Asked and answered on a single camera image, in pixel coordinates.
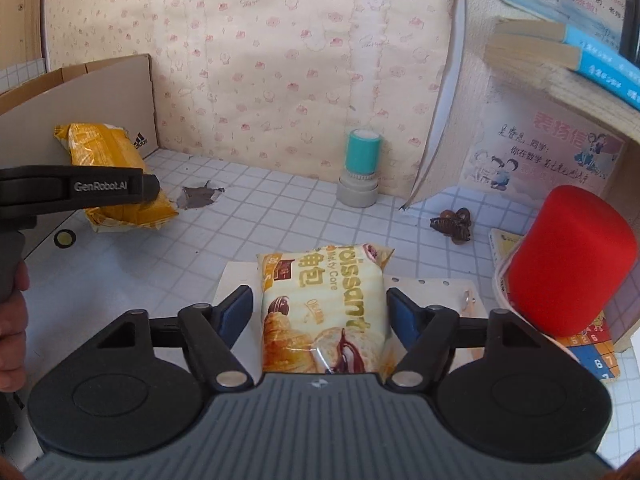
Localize yellow snack packet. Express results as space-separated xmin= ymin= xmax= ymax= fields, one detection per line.
xmin=53 ymin=122 xmax=178 ymax=233

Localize croissant snack packet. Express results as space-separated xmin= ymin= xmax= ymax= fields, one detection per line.
xmin=257 ymin=243 xmax=394 ymax=374

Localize person's left hand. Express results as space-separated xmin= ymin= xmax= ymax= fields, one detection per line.
xmin=0 ymin=261 xmax=29 ymax=393

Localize open cardboard box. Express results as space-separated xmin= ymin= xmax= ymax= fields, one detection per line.
xmin=1 ymin=54 xmax=158 ymax=259

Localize brown hair claw clip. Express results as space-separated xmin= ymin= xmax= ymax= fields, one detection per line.
xmin=430 ymin=207 xmax=472 ymax=245

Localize teal cap stamp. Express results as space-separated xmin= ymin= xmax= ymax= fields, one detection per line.
xmin=336 ymin=129 xmax=382 ymax=208

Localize red cylinder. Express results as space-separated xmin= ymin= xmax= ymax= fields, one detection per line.
xmin=506 ymin=185 xmax=638 ymax=338

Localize pink cartoon poster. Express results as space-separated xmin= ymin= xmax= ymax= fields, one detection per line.
xmin=460 ymin=99 xmax=626 ymax=205

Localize lower blue book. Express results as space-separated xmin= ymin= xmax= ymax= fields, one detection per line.
xmin=485 ymin=34 xmax=639 ymax=110

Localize blue book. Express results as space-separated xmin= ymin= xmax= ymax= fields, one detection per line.
xmin=485 ymin=34 xmax=639 ymax=110
xmin=488 ymin=20 xmax=639 ymax=84

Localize upper blue book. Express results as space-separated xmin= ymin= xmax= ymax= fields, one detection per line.
xmin=488 ymin=20 xmax=639 ymax=84

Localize black spray bottle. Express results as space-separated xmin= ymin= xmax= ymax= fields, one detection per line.
xmin=618 ymin=0 xmax=640 ymax=66

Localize patterned wall cloth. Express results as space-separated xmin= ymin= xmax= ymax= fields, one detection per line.
xmin=44 ymin=0 xmax=454 ymax=198

